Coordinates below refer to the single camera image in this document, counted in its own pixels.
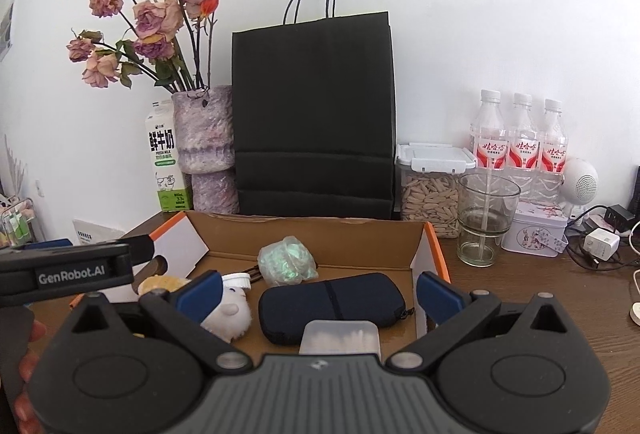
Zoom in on metal wire rack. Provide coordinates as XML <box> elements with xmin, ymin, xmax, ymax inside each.
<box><xmin>0</xmin><ymin>196</ymin><xmax>38</xmax><ymax>249</ymax></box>

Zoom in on clear glass cup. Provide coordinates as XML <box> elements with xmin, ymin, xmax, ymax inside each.
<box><xmin>456</xmin><ymin>173</ymin><xmax>522</xmax><ymax>268</ymax></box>

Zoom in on green white mesh bath ball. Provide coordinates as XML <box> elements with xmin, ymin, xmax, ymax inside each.
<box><xmin>257</xmin><ymin>236</ymin><xmax>319</xmax><ymax>287</ymax></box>

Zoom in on red cardboard box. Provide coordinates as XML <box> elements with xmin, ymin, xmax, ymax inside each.
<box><xmin>30</xmin><ymin>210</ymin><xmax>447</xmax><ymax>355</ymax></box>

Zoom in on dark blue zip pouch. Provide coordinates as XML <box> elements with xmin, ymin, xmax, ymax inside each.
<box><xmin>258</xmin><ymin>272</ymin><xmax>416</xmax><ymax>345</ymax></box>

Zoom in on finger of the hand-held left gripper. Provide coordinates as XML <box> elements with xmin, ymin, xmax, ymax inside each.
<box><xmin>119</xmin><ymin>234</ymin><xmax>156</xmax><ymax>271</ymax></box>
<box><xmin>10</xmin><ymin>239</ymin><xmax>73</xmax><ymax>251</ymax></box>

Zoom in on black power adapter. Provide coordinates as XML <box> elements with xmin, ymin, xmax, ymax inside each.
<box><xmin>602</xmin><ymin>204</ymin><xmax>636</xmax><ymax>232</ymax></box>

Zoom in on person's left hand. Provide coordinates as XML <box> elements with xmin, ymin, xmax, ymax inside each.
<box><xmin>12</xmin><ymin>319</ymin><xmax>47</xmax><ymax>434</ymax></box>

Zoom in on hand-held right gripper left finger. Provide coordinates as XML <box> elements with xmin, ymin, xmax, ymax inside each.
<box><xmin>67</xmin><ymin>270</ymin><xmax>252</xmax><ymax>371</ymax></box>

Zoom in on dried pink roses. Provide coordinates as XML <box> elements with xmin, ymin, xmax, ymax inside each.
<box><xmin>66</xmin><ymin>0</ymin><xmax>221</xmax><ymax>94</ymax></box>

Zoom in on white and green milk carton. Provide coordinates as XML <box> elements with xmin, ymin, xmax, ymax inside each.
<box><xmin>145</xmin><ymin>100</ymin><xmax>193</xmax><ymax>213</ymax></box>

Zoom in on yellow and white plush toy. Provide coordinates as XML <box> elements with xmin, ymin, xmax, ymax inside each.
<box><xmin>137</xmin><ymin>274</ymin><xmax>253</xmax><ymax>343</ymax></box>

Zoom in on white round device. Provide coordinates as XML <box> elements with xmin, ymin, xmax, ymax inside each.
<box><xmin>557</xmin><ymin>157</ymin><xmax>599</xmax><ymax>219</ymax></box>

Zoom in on black paper bag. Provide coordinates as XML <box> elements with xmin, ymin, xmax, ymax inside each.
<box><xmin>231</xmin><ymin>0</ymin><xmax>396</xmax><ymax>221</ymax></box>

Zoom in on white ridged jar lid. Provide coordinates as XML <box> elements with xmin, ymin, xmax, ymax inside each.
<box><xmin>222</xmin><ymin>273</ymin><xmax>252</xmax><ymax>295</ymax></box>

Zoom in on floral tin box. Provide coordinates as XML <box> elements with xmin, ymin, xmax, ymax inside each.
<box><xmin>501</xmin><ymin>201</ymin><xmax>569</xmax><ymax>259</ymax></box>

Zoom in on clear water bottle red label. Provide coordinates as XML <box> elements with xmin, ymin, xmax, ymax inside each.
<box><xmin>469</xmin><ymin>88</ymin><xmax>510</xmax><ymax>177</ymax></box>
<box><xmin>537</xmin><ymin>98</ymin><xmax>570</xmax><ymax>207</ymax></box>
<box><xmin>506</xmin><ymin>92</ymin><xmax>541</xmax><ymax>205</ymax></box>

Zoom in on white paper board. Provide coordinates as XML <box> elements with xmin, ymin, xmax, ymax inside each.
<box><xmin>72</xmin><ymin>218</ymin><xmax>126</xmax><ymax>247</ymax></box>

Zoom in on clear seed container white lid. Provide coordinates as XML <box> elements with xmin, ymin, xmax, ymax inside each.
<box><xmin>395</xmin><ymin>143</ymin><xmax>477</xmax><ymax>239</ymax></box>

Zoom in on wall poster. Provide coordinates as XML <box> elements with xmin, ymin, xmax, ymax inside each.
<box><xmin>0</xmin><ymin>0</ymin><xmax>18</xmax><ymax>62</ymax></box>

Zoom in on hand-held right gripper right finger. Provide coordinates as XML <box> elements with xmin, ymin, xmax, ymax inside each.
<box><xmin>387</xmin><ymin>271</ymin><xmax>576</xmax><ymax>371</ymax></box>

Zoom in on clear cotton swab box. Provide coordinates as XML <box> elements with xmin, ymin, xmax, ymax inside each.
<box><xmin>299</xmin><ymin>320</ymin><xmax>383</xmax><ymax>357</ymax></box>

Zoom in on white charger plug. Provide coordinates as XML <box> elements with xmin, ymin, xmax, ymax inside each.
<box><xmin>582</xmin><ymin>230</ymin><xmax>621</xmax><ymax>262</ymax></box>

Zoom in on purple mottled vase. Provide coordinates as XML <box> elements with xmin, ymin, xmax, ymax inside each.
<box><xmin>171</xmin><ymin>85</ymin><xmax>240</xmax><ymax>215</ymax></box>

